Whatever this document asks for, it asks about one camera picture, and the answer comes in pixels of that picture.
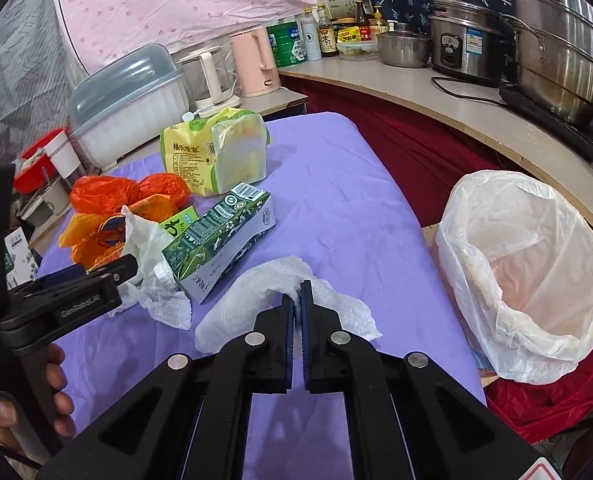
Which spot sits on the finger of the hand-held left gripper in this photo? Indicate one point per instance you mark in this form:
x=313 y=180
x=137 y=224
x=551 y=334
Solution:
x=111 y=270

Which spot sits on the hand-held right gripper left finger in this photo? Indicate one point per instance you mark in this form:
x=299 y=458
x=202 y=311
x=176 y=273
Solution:
x=289 y=325

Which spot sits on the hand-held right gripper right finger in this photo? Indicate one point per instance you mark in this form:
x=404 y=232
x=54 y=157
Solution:
x=305 y=325

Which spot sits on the orange snack wrapper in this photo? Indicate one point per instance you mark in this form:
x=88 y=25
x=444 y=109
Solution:
x=91 y=240

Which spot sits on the white plastic bag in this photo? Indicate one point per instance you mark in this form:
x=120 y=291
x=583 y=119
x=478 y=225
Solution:
x=166 y=307
x=144 y=240

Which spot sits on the white paper towel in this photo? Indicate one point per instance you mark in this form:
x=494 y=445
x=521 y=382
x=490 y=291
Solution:
x=236 y=305

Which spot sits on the orange plastic bag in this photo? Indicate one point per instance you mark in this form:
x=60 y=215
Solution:
x=106 y=192

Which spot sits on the green milk carton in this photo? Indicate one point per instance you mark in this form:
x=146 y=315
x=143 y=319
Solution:
x=216 y=240

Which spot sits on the yellow-green bread bag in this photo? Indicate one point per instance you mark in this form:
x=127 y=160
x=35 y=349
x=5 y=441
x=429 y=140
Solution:
x=191 y=155

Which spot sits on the bin with white plastic liner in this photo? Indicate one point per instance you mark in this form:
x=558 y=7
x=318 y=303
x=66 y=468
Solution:
x=536 y=280

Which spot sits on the person's left hand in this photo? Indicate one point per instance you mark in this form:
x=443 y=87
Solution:
x=59 y=390

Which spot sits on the white green cardboard box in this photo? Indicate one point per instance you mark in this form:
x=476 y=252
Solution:
x=21 y=255

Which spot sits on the grey plastic container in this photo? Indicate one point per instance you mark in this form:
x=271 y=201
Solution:
x=46 y=205

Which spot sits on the small green drink carton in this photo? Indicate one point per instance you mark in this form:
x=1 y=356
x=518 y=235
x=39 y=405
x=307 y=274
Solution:
x=176 y=222

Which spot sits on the red plastic container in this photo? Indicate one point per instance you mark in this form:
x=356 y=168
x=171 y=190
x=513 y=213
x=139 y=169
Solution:
x=31 y=170

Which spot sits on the white cup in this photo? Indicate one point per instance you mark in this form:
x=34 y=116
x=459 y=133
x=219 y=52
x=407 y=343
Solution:
x=59 y=152

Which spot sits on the purple tablecloth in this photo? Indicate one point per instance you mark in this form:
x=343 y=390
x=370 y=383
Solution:
x=351 y=200

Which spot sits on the brown cardboard sheet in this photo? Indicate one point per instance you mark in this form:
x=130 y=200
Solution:
x=430 y=235

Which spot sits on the white dish box grey lid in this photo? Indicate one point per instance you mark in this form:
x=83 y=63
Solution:
x=126 y=115

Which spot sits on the white power plug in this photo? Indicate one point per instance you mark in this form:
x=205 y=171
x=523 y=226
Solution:
x=192 y=116

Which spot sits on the grey patterned cloth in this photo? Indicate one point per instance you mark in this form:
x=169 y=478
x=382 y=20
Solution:
x=16 y=60

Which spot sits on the dark red cloth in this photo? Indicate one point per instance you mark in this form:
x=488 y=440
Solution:
x=401 y=145

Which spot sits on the white glass kettle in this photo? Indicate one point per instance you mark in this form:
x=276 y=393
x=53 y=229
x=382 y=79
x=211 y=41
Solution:
x=209 y=77

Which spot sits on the pink electric kettle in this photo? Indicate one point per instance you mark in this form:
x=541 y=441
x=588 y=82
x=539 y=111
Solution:
x=251 y=60

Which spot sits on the bright red cloth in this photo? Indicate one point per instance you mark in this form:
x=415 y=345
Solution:
x=551 y=410

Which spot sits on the beige wooden counter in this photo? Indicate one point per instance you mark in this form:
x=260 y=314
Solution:
x=476 y=115

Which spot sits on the pink dotted cloth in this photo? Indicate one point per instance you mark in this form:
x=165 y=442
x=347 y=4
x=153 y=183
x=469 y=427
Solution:
x=176 y=0

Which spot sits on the clear glass food container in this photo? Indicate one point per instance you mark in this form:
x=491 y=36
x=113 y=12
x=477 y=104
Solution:
x=356 y=50

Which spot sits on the green tin can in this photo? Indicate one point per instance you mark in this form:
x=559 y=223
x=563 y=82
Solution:
x=286 y=45

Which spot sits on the dark sauce bottle white label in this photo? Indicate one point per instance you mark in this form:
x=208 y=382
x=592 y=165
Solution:
x=328 y=37

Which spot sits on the small steel pot with lid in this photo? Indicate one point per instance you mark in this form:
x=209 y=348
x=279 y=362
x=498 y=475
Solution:
x=401 y=50

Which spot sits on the yellow packet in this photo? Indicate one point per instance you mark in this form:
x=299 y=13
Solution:
x=351 y=35

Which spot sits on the yellow pump bottle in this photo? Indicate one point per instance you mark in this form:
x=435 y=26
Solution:
x=378 y=27

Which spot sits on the dark sauce bottle red label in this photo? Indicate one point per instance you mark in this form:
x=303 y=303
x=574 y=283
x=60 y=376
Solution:
x=363 y=22

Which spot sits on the black induction cooktop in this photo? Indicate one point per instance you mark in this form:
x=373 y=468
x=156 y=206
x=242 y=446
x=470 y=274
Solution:
x=541 y=115

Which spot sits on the steel rice cooker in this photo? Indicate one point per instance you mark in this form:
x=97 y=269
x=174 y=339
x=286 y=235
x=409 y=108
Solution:
x=466 y=45

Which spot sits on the large steel steamer pot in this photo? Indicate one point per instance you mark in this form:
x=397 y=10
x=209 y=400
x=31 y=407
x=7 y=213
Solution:
x=556 y=60

